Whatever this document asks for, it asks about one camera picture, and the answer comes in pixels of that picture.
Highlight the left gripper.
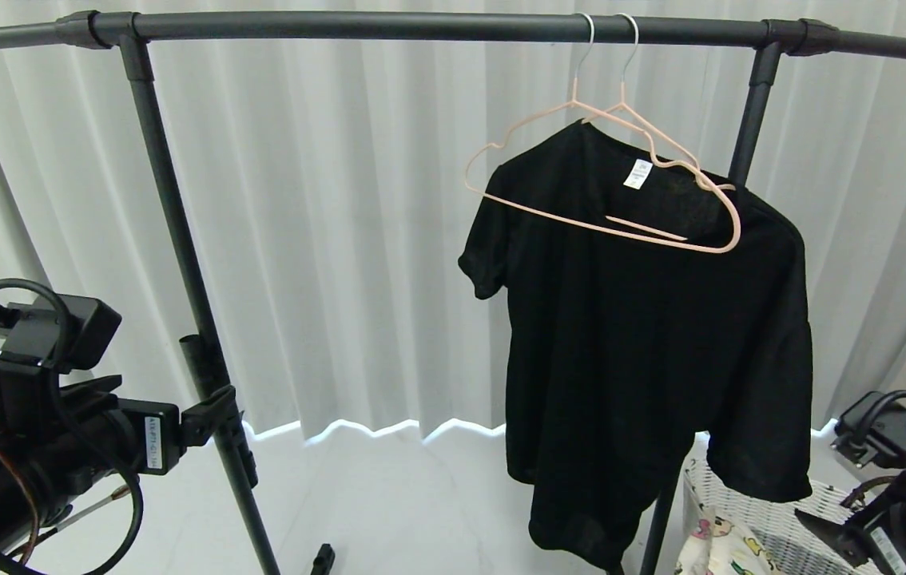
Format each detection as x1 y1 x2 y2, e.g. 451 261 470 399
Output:
30 375 240 500

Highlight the cream printed garment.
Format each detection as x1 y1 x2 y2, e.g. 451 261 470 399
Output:
675 507 781 575

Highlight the black garment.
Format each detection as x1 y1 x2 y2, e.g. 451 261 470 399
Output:
457 120 813 572

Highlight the pink clothes hanger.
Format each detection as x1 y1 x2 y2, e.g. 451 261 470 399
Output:
585 12 737 240
465 12 741 254

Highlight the white laundry basket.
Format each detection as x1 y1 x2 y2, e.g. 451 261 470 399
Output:
681 459 906 575

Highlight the black clothes rack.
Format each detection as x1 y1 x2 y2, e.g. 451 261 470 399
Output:
0 10 906 575

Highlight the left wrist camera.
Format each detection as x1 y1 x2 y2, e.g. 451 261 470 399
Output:
0 291 122 372

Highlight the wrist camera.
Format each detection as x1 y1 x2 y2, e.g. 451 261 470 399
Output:
832 391 906 472
0 291 122 372

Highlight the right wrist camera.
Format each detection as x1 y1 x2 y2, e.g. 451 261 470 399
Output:
832 391 906 472

